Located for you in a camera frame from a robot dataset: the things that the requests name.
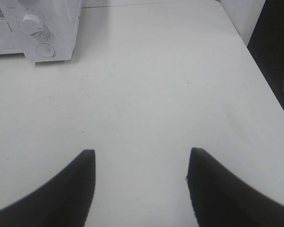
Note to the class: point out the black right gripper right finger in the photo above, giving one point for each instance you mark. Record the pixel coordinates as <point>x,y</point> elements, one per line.
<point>221,199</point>

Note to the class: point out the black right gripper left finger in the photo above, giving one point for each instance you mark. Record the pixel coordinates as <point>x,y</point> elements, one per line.
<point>64,201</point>

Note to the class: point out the white microwave oven body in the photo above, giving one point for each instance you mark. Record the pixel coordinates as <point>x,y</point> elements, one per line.
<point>61,21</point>

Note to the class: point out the lower white microwave knob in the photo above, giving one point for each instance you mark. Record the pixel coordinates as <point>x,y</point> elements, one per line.
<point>31,24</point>

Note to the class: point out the round white door button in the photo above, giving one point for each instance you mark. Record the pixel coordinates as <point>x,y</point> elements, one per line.
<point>45,50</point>

